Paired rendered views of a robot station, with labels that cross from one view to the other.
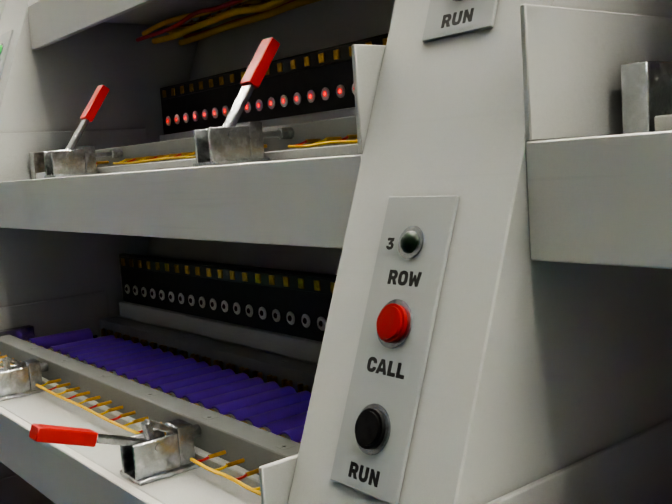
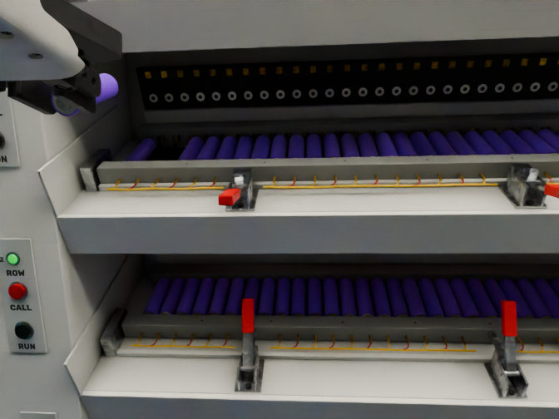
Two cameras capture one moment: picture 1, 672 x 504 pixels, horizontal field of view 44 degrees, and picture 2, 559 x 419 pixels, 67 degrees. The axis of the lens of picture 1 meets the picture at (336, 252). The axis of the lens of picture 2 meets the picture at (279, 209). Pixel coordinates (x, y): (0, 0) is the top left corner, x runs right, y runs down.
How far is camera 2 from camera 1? 67 cm
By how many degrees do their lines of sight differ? 51
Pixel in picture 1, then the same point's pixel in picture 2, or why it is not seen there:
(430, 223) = not seen: outside the picture
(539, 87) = not seen: outside the picture
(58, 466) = (421, 226)
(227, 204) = not seen: outside the picture
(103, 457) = (471, 205)
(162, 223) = (488, 27)
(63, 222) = (281, 37)
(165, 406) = (467, 161)
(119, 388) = (393, 163)
